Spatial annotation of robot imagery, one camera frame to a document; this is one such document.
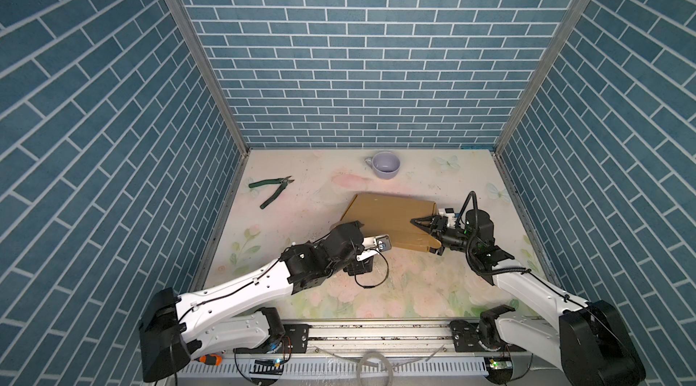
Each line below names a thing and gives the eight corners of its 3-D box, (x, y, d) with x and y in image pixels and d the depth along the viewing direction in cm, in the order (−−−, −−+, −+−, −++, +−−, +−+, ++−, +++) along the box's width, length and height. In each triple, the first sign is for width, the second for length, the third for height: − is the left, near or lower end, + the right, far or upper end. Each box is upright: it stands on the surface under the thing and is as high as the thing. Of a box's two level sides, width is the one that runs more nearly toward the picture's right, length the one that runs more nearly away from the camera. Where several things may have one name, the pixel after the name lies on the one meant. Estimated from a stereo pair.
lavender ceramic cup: (383, 187, 110) (384, 176, 104) (365, 169, 116) (365, 158, 111) (404, 174, 114) (406, 163, 109) (386, 157, 120) (387, 146, 115)
